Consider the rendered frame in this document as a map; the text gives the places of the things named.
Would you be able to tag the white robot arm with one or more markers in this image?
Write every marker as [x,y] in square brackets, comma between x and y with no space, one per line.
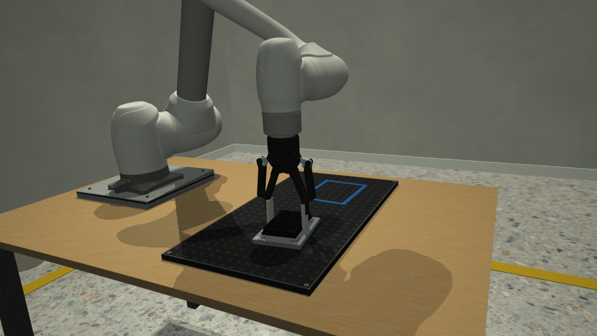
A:
[288,72]

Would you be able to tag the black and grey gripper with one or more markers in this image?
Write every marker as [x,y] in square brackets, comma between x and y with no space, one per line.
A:
[284,157]

